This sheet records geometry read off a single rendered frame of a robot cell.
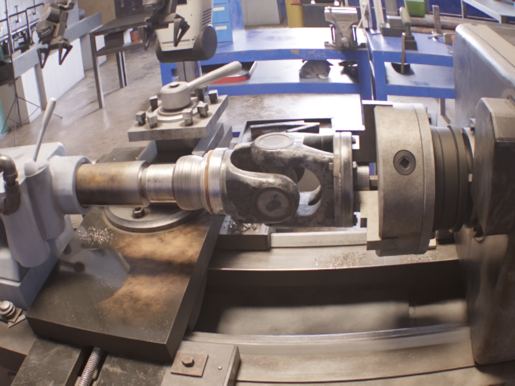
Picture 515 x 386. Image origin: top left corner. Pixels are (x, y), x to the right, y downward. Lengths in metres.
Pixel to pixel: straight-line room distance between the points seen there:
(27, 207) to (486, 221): 0.77
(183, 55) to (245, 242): 1.03
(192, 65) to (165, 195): 1.21
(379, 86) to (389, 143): 1.89
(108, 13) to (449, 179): 8.09
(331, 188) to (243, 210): 0.14
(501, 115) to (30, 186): 0.80
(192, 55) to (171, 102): 0.96
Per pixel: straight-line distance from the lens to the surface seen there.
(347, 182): 0.78
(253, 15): 7.60
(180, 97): 1.04
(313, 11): 6.31
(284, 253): 1.14
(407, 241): 0.79
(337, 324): 1.10
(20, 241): 0.97
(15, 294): 1.09
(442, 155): 0.80
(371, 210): 0.80
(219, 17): 2.79
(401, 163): 0.76
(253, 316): 1.15
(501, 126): 0.61
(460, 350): 0.91
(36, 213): 0.97
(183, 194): 0.86
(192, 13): 1.94
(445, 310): 1.15
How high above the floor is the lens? 1.51
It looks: 29 degrees down
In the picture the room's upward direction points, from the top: 7 degrees counter-clockwise
